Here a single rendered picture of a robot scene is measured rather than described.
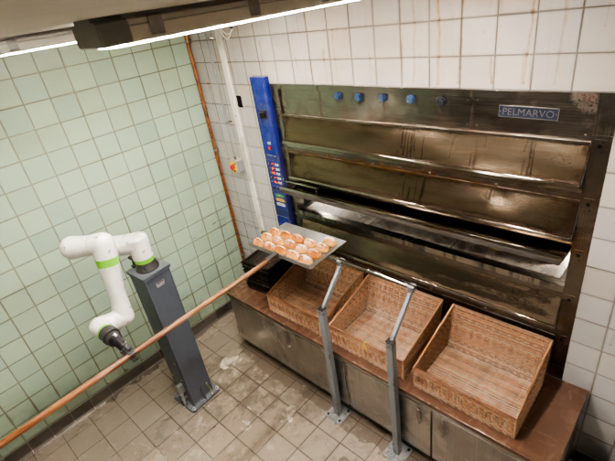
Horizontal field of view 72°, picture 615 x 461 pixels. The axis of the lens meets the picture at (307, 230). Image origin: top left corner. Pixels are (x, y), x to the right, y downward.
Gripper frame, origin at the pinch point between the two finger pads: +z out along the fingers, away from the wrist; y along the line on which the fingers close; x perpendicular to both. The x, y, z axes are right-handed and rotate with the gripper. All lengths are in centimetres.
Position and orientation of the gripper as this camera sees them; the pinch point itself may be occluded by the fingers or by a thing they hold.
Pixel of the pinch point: (131, 354)
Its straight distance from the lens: 230.7
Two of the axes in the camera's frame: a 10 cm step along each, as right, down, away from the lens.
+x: -6.6, 4.5, -6.0
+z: 7.4, 2.4, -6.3
